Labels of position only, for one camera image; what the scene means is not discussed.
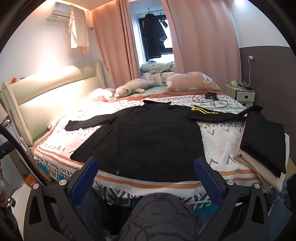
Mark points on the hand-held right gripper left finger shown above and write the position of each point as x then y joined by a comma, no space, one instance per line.
85,180

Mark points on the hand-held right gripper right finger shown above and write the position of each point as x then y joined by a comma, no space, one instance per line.
205,180

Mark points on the black jacket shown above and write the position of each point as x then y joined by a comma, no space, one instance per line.
143,139

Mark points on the folded black clothes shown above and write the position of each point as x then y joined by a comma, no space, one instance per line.
263,139

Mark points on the person's left hand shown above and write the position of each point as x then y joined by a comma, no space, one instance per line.
3,199

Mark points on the white patterned blanket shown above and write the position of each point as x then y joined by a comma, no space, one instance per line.
222,139

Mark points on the folded beige cloth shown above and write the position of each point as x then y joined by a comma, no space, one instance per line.
252,166

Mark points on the orange box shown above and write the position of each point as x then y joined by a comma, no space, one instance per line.
30,181

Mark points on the person's leg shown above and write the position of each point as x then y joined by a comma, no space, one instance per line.
157,220

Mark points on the small black device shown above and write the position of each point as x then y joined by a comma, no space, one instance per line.
211,95

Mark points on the white pillow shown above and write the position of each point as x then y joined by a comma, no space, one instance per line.
101,95

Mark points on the cream padded headboard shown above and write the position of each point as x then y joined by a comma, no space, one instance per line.
46,102

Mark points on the white nightstand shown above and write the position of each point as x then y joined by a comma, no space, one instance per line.
240,96

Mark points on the green items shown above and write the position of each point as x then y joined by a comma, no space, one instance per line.
234,84

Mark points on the pink printed pillow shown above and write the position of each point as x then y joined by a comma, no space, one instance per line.
189,81

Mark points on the grey plush toy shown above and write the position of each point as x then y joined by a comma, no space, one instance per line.
131,87

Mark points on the small orange toy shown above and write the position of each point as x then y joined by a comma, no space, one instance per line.
13,80

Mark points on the floral quilt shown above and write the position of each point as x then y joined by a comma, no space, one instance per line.
157,66

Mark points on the window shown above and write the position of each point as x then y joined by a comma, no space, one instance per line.
168,53

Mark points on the pink curtain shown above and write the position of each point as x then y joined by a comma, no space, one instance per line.
111,46
203,41

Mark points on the hanging white garment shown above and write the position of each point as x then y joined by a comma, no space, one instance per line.
78,32

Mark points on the hanging black coat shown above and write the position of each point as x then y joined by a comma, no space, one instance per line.
152,37

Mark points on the hanging dark garment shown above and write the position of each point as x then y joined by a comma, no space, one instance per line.
164,19

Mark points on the white air conditioner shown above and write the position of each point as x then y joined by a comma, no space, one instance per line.
60,10

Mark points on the wall socket with charger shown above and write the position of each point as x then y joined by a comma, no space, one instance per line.
251,58

